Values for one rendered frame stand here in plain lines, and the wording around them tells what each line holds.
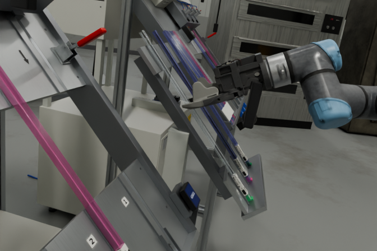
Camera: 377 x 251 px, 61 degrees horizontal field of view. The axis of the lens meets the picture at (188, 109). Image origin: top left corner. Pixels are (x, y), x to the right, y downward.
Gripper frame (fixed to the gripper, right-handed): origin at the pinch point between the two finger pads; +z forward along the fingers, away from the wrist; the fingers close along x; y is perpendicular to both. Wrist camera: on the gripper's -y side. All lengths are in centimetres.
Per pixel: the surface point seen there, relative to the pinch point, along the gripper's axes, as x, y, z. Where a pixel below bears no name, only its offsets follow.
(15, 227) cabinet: 19, -13, 45
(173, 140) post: -7.9, -10.1, 9.8
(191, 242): 23.3, -22.1, 2.7
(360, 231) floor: -122, -133, -53
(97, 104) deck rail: 17.3, 8.3, 14.1
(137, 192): 25.2, -8.7, 8.7
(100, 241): 39.1, -8.8, 9.6
